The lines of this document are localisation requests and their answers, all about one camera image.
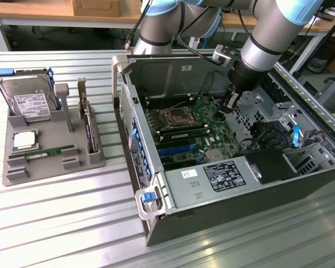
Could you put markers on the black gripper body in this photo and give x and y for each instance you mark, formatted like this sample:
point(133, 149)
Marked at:
point(241, 75)

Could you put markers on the blue case release latch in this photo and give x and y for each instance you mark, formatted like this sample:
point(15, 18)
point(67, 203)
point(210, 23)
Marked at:
point(147, 197)

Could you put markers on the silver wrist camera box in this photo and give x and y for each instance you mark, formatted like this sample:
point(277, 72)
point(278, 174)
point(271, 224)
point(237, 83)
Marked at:
point(222, 54)

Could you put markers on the wooden desk with white frame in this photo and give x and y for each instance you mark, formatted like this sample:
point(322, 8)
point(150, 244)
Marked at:
point(61, 16)
point(307, 30)

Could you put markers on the CPU socket with metal frame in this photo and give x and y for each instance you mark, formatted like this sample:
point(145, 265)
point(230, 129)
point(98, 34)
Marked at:
point(175, 116)

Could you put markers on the open black PC case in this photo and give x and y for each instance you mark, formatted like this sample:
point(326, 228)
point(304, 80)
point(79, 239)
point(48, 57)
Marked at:
point(229, 167)

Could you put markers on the blue expansion slot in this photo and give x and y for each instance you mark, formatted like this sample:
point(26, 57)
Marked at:
point(178, 148)

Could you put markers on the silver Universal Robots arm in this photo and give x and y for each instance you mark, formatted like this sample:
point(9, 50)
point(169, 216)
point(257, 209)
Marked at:
point(263, 39)

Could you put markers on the blue disk bay latch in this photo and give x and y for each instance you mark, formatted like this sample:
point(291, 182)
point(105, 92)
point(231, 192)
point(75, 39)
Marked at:
point(296, 136)

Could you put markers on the grey parts rack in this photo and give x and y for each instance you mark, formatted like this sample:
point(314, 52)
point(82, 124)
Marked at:
point(53, 145)

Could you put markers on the green RAM stick on rack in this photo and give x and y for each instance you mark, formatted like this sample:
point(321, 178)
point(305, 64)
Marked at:
point(43, 153)

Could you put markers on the grey power supply unit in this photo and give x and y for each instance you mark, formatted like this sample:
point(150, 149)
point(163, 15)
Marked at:
point(209, 178)

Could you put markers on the silver hard disk drive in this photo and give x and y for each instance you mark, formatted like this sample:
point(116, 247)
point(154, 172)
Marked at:
point(29, 97)

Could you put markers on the silver CPU chip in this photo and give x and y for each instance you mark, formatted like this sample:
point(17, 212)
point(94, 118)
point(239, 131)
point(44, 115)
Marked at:
point(25, 139)

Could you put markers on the cardboard box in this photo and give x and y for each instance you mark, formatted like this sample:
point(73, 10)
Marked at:
point(96, 7)

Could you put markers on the graphics card with metal bracket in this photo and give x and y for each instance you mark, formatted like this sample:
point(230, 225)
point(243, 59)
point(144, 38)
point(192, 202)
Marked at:
point(87, 114)

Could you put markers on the green motherboard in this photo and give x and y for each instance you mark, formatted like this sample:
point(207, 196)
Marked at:
point(190, 131)

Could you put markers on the black tripod leg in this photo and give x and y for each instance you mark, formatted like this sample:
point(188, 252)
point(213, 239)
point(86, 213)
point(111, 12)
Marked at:
point(330, 32)

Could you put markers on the installed green RAM stick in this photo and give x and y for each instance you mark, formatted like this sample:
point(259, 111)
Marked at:
point(183, 134)

